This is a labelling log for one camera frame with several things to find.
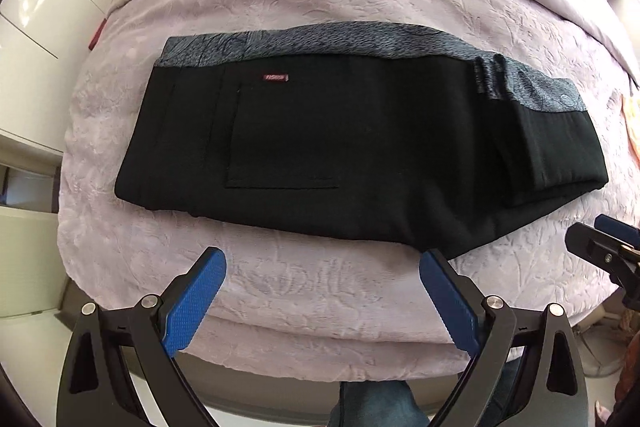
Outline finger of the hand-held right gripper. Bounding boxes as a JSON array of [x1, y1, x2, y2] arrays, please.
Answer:
[[565, 221, 640, 304], [594, 214, 640, 254]]

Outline person's leg in jeans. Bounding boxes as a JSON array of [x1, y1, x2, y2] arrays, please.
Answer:
[[327, 379, 426, 427]]

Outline white wardrobe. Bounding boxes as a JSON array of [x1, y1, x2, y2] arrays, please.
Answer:
[[0, 0, 156, 152]]

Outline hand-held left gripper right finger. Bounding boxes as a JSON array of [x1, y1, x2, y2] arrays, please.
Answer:
[[418, 249, 587, 427]]

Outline black pants with grey band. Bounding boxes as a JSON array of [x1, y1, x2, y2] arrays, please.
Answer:
[[113, 21, 609, 259]]

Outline red box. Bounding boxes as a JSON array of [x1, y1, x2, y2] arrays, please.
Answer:
[[88, 19, 109, 52]]

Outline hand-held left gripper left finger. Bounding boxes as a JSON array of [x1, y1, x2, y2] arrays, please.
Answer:
[[56, 246, 227, 427]]

